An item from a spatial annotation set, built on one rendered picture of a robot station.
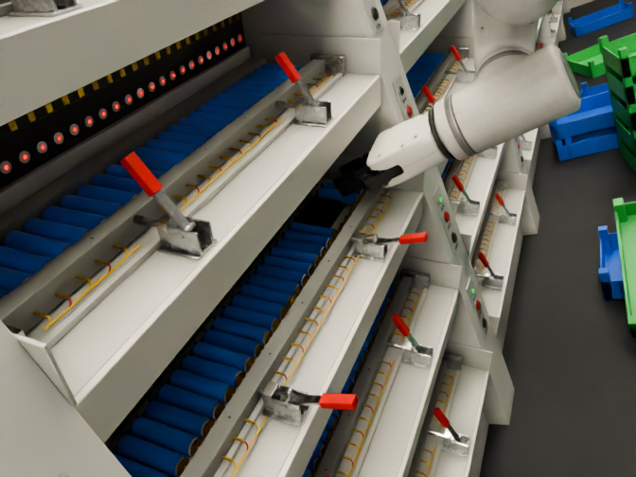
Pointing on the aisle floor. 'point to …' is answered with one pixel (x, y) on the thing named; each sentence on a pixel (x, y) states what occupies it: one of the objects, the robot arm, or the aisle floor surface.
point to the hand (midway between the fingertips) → (351, 176)
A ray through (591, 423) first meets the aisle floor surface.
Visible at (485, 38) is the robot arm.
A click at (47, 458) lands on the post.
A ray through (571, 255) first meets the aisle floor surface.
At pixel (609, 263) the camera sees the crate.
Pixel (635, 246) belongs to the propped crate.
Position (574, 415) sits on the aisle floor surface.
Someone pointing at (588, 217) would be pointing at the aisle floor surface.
